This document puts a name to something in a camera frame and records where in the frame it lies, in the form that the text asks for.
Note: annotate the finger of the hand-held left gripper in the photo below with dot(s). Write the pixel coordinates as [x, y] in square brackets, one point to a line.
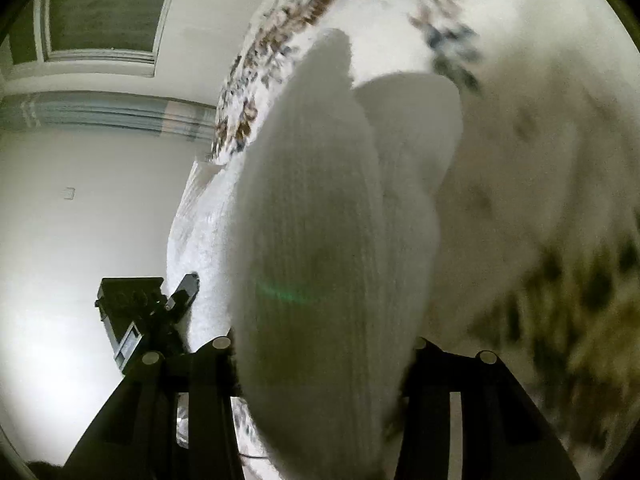
[184, 290]

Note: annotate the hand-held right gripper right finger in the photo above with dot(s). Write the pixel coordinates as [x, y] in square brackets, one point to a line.
[435, 410]

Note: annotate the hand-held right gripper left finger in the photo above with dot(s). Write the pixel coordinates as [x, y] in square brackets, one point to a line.
[210, 410]

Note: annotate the white knit sweater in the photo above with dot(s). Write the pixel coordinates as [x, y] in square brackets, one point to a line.
[310, 260]

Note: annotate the grey-green striped curtain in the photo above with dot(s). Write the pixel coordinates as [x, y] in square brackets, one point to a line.
[100, 115]

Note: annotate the window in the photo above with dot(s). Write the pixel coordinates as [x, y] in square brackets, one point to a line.
[105, 10]

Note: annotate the floral bed sheet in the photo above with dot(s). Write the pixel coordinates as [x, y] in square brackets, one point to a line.
[525, 110]

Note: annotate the wall switch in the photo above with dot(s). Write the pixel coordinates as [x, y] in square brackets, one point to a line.
[68, 193]

